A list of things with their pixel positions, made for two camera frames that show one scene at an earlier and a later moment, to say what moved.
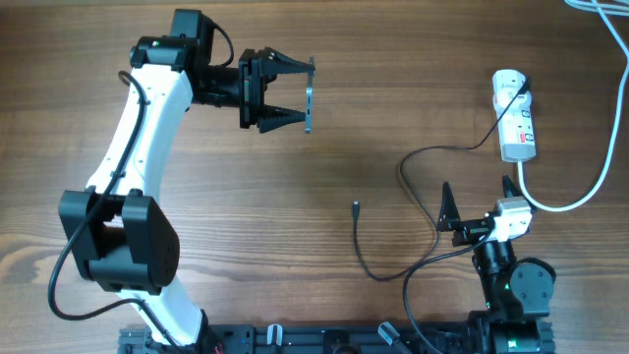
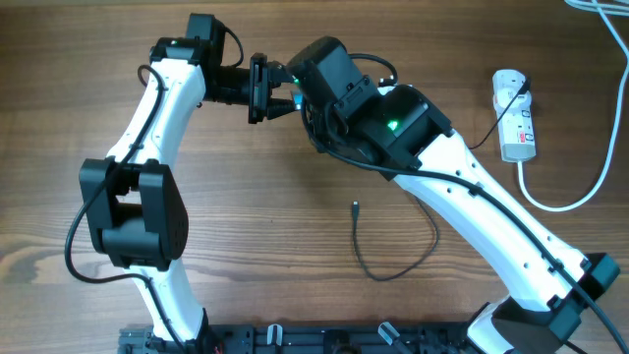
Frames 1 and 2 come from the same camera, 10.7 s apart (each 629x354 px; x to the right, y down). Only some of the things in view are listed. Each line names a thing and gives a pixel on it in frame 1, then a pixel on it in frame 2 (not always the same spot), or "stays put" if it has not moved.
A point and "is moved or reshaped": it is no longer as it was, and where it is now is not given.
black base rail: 354,339 stays put
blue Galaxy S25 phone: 309,102 is moved or reshaped
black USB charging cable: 420,196 stays put
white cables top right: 609,7 stays put
